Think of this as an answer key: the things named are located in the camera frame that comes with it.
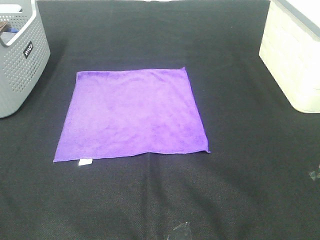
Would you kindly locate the clothes inside grey basket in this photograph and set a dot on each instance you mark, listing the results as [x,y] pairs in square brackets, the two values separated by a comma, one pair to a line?
[7,32]

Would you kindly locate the white plastic storage bin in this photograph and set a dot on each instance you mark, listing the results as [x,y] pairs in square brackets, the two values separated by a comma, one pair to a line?
[290,49]

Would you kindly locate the clear tape piece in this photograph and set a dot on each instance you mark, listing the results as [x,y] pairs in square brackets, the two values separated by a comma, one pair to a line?
[315,174]
[181,232]

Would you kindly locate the clear tape piece right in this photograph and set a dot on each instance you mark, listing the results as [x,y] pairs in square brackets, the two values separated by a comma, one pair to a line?
[315,174]

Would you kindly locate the purple microfiber towel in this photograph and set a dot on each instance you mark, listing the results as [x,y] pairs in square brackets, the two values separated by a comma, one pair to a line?
[114,114]

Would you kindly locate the grey perforated laundry basket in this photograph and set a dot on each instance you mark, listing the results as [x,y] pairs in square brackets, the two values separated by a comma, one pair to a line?
[24,58]

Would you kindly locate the black table cover cloth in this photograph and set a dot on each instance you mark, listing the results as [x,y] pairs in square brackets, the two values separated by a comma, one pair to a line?
[254,184]

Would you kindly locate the clear tape piece bottom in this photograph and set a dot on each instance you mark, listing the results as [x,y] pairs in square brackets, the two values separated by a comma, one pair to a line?
[181,232]

